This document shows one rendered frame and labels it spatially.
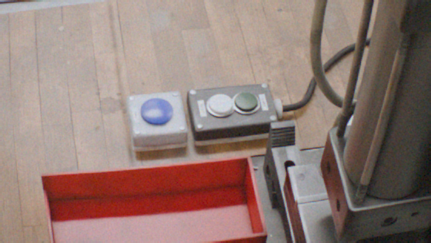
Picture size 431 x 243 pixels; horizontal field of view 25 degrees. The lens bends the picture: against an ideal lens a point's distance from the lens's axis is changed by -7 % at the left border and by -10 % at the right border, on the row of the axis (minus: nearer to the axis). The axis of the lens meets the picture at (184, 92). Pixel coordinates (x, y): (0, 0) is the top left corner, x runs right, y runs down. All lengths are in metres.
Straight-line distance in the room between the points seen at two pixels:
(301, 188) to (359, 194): 0.19
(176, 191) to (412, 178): 0.51
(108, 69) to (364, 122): 0.67
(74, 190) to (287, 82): 0.34
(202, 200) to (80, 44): 0.30
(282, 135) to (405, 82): 0.53
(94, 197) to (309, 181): 0.35
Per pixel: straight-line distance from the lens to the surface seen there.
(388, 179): 0.77
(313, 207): 0.89
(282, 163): 1.18
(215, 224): 1.20
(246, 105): 1.28
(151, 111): 1.26
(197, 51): 1.38
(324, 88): 0.82
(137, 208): 1.21
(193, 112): 1.27
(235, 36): 1.41
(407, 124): 0.72
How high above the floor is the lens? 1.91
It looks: 49 degrees down
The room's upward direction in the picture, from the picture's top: 3 degrees clockwise
